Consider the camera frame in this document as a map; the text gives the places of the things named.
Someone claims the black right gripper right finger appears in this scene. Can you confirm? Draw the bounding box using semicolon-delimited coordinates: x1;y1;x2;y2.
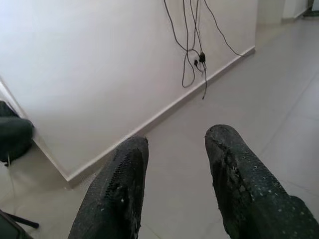
204;123;319;239

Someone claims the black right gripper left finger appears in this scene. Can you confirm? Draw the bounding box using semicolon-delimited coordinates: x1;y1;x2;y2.
68;135;150;239

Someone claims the black stand rod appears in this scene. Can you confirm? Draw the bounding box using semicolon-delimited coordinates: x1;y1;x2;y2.
0;209;40;239

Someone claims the black fabric backpack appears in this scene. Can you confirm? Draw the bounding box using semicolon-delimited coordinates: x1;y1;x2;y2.
0;100;35;167

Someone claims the black power adapter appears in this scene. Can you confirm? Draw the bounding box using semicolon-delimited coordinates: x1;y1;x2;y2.
193;51;207;66

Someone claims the black hanging power cable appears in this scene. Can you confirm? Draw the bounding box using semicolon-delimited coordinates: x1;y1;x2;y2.
204;0;244;57
163;0;208;100

